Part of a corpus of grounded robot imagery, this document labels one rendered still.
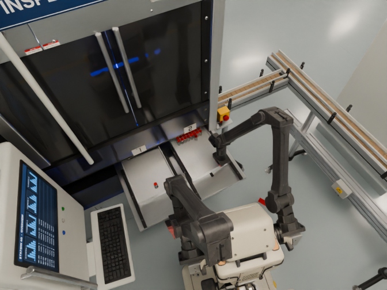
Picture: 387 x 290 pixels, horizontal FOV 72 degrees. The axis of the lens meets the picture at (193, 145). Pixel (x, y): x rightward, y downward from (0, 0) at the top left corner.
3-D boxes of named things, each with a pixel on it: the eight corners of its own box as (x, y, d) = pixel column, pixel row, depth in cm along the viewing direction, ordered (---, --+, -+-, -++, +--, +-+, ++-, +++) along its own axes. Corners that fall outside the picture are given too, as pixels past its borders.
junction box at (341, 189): (330, 186, 203) (336, 181, 195) (336, 183, 204) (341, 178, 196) (342, 199, 197) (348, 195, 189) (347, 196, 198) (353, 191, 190)
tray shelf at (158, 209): (113, 164, 172) (113, 163, 170) (208, 123, 187) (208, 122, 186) (140, 232, 149) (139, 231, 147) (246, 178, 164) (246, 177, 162)
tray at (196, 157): (168, 141, 178) (167, 138, 175) (202, 125, 184) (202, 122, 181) (192, 182, 162) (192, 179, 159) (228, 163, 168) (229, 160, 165)
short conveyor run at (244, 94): (209, 123, 190) (209, 109, 177) (199, 108, 197) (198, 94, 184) (287, 89, 205) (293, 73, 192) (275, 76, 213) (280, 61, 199)
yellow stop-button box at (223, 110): (214, 114, 179) (215, 107, 173) (223, 110, 181) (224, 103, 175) (220, 122, 175) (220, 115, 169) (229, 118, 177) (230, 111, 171)
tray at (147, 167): (120, 160, 171) (118, 157, 168) (157, 144, 177) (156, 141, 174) (139, 205, 155) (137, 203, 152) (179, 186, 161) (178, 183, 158)
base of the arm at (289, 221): (280, 237, 111) (306, 231, 113) (276, 219, 111) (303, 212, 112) (271, 230, 120) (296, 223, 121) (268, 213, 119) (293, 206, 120)
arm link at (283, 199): (284, 220, 112) (293, 215, 114) (280, 197, 111) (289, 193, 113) (269, 214, 120) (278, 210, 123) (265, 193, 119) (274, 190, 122)
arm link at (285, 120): (279, 113, 98) (298, 109, 103) (254, 109, 110) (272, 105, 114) (277, 217, 113) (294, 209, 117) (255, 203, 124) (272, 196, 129)
